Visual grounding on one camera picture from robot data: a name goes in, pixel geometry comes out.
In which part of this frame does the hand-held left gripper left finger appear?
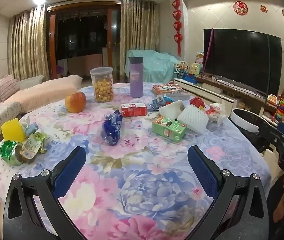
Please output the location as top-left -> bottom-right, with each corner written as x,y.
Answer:
3,146 -> 87,240

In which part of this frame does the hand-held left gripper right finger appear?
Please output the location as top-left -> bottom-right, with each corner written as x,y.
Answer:
187,145 -> 270,240

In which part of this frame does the white bin with black bag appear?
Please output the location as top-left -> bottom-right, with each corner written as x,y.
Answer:
228,108 -> 270,155

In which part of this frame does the red snack wrapper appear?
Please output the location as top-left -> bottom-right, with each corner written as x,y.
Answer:
189,97 -> 206,110

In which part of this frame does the red white milk carton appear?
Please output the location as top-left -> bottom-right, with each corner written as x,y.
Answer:
121,102 -> 148,117

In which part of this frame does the toy telephone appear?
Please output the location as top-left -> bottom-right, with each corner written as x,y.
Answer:
267,94 -> 278,107

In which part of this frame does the green white snack wrapper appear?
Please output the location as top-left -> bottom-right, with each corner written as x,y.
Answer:
22,129 -> 48,159

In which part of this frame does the green drink carton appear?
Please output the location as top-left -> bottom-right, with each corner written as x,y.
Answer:
152,116 -> 187,143

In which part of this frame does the pale blue candy wrapper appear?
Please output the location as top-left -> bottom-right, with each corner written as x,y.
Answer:
25,123 -> 39,135

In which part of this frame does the white red plastic wrapper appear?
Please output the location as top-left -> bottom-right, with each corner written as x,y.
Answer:
205,102 -> 227,126

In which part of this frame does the floral tablecloth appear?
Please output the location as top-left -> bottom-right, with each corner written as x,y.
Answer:
0,81 -> 272,240

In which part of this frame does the red yellow apple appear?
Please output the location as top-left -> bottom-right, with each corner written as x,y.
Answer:
65,91 -> 87,113

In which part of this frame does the white brown television cabinet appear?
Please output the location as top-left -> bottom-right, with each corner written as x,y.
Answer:
174,76 -> 282,117

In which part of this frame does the black flat television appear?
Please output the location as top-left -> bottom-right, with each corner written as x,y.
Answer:
203,28 -> 282,98

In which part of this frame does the orange spine book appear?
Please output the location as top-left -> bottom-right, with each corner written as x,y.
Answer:
153,90 -> 190,98

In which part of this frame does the blue orange snack wrapper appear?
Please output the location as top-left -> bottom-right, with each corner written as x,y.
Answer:
156,94 -> 176,105

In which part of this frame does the peach plush cushion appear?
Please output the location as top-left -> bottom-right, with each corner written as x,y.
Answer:
3,75 -> 83,113

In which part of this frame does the clear jar of snack balls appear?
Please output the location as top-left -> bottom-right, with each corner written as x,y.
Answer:
90,67 -> 114,103

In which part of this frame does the stack of books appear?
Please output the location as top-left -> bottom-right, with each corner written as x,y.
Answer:
152,84 -> 187,94

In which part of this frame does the blue toy base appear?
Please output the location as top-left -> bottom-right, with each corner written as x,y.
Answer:
183,74 -> 200,83

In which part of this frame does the colourful toy house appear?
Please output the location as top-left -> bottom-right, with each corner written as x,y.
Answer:
189,62 -> 203,77

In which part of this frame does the pink stick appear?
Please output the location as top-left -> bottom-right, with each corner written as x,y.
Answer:
204,29 -> 215,75

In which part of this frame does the ferris wheel toy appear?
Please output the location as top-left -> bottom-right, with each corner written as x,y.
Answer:
174,60 -> 190,79

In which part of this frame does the pink striped pillow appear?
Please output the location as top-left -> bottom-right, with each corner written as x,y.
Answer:
0,74 -> 20,105

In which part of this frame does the pink cloth covered table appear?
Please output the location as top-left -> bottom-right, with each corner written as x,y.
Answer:
57,54 -> 104,78

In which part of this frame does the purple thermos bottle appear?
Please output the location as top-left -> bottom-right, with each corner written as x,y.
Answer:
129,56 -> 144,98

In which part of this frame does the teal cloth covered furniture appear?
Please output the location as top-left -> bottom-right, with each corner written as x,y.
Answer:
125,49 -> 180,83

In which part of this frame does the beige patterned curtain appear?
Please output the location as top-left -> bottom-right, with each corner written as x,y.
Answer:
119,0 -> 156,77
8,5 -> 50,80

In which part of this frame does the red hanging knot decoration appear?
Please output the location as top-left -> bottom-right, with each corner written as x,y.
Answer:
172,0 -> 183,57

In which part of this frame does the rainbow ring stacker toy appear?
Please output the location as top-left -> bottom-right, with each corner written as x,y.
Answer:
273,97 -> 284,120

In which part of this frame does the round red wall sticker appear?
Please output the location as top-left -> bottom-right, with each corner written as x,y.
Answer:
233,1 -> 248,15

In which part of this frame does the wooden frame glass door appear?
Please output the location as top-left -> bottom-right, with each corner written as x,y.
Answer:
46,1 -> 122,79

